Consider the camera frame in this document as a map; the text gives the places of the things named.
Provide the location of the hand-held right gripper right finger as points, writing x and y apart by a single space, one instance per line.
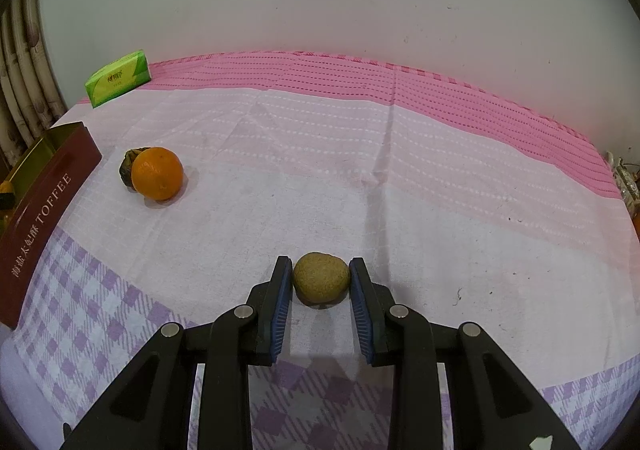
361 315

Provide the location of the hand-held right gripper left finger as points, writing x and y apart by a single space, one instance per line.
281 315

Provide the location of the brown kiwi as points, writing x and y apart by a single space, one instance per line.
321 279

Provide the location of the red tin box gold inside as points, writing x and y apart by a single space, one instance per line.
45 210

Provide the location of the pink and purple checked tablecloth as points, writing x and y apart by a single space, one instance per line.
400 155

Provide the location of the oval orange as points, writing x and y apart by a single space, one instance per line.
157 174

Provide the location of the dark wrinkled fruit with stem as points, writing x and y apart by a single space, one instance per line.
126 168

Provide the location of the green tissue pack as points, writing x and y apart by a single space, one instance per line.
117 79

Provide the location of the orange object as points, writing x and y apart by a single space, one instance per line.
636 224

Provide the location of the white clutter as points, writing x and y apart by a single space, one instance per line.
625 180

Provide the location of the beige curtain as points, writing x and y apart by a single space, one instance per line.
22 80

